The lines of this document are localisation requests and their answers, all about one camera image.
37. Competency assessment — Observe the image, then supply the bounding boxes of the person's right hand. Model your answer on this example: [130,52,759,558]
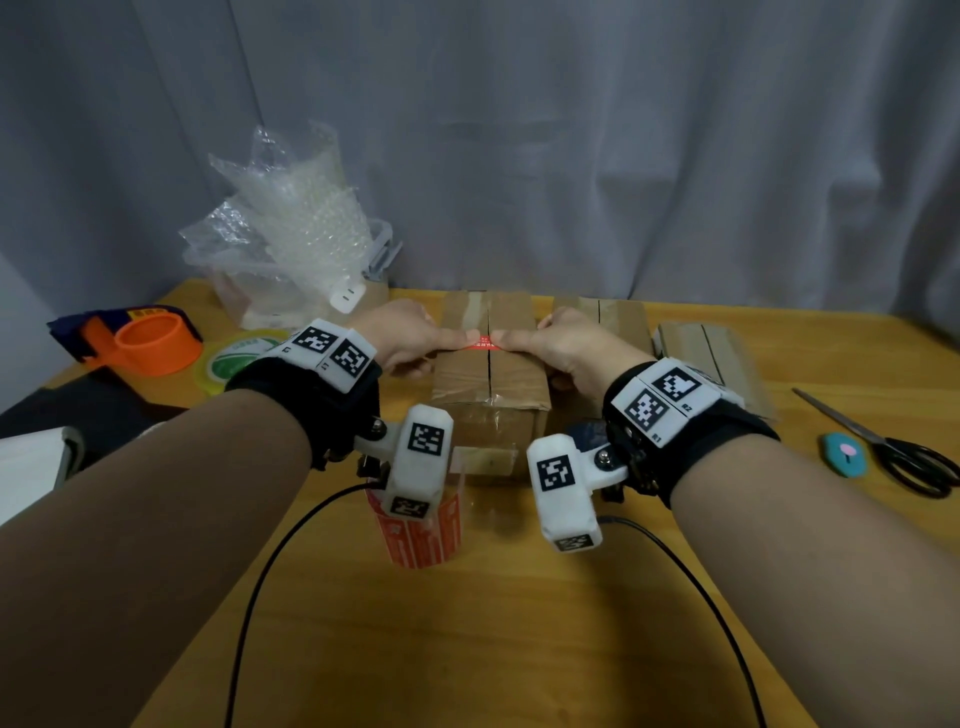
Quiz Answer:
[491,307,655,400]

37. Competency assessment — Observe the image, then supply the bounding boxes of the person's left hand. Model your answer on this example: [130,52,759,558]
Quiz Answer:
[348,299,490,380]

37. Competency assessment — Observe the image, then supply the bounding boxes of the cardboard box with blue tape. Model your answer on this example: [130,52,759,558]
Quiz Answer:
[549,296,655,451]

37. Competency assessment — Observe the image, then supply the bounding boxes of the cardboard box with pale tape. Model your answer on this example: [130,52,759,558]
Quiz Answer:
[429,290,554,479]

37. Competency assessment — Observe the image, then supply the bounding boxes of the plain cardboard box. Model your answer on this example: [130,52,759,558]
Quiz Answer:
[653,320,780,424]

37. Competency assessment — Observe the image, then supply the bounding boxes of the roll of red stickers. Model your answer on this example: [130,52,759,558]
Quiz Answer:
[365,472,465,571]

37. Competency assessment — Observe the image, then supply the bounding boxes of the person's right forearm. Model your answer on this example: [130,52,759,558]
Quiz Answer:
[665,433,960,728]

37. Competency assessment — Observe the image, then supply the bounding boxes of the person's left forearm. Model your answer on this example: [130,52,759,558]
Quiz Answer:
[0,388,314,728]

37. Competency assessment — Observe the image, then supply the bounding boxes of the black left wristband with markers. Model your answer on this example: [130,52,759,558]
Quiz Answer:
[224,318,385,472]

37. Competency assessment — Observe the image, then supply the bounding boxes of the black wristband with markers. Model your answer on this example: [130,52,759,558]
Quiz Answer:
[224,318,385,472]
[602,357,782,509]

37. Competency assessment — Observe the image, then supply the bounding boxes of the black right wristband with markers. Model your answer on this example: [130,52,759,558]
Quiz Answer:
[602,357,782,509]

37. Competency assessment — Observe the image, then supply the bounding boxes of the yellow packing tape roll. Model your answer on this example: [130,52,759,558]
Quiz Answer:
[193,329,292,397]

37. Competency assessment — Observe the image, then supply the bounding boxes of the clear bubble wrap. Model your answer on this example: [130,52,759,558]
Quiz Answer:
[179,123,395,316]

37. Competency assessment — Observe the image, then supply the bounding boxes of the grey curtain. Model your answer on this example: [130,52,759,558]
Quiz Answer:
[0,0,960,415]

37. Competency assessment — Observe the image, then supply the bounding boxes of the orange and navy tape dispenser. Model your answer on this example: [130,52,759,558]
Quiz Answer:
[46,305,205,379]

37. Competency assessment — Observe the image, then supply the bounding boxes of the teal small cutter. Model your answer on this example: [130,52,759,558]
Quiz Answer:
[817,432,871,480]

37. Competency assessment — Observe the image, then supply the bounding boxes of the white notebook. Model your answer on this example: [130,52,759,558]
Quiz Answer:
[0,425,86,528]

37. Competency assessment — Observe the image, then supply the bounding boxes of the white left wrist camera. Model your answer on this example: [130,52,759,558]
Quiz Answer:
[352,404,456,523]

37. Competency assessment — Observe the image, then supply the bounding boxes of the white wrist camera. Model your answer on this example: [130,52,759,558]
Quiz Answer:
[527,433,628,556]
[352,404,456,523]

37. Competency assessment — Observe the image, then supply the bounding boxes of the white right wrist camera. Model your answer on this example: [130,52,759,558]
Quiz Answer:
[527,433,628,556]

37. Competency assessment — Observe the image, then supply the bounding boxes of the black cable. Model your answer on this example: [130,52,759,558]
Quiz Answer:
[598,514,768,728]
[223,482,378,728]

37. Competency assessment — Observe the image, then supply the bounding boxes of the black handled scissors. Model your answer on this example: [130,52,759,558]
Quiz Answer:
[792,387,960,501]

